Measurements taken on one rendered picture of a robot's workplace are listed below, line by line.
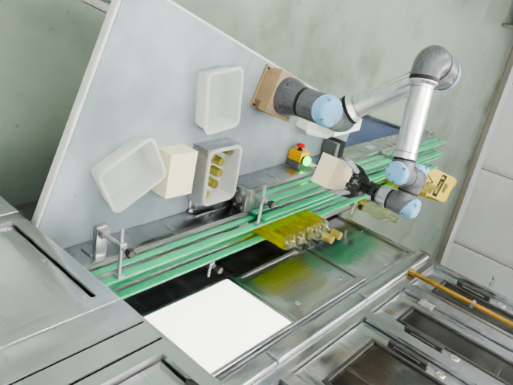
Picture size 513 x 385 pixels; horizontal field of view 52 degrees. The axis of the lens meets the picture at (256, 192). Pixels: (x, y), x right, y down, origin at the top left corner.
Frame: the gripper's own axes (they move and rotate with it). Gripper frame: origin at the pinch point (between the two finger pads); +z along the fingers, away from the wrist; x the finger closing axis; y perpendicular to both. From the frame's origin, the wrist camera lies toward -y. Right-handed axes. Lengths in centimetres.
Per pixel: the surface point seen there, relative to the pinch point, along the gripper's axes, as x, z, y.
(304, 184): 10.0, 17.6, -10.6
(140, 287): 56, 14, 65
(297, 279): 43.3, -5.0, 4.4
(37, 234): 43, 21, 103
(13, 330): 50, -11, 123
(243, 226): 32.0, 16.3, 22.2
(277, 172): 9.9, 29.3, -4.7
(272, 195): 17.7, 16.4, 11.2
